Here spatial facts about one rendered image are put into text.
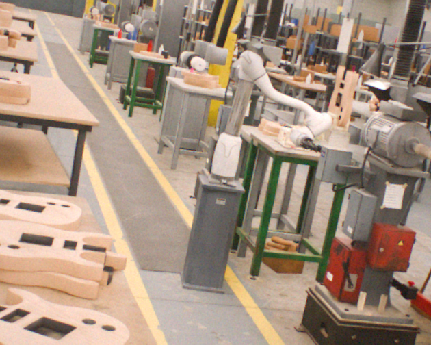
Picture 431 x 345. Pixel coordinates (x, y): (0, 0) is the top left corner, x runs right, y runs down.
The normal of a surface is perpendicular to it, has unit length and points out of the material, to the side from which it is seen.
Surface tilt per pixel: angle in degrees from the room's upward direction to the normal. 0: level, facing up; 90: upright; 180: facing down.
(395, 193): 90
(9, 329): 0
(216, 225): 90
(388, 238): 90
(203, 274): 90
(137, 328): 0
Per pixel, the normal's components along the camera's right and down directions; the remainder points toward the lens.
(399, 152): 0.11, 0.30
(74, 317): 0.18, -0.96
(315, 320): -0.95, -0.13
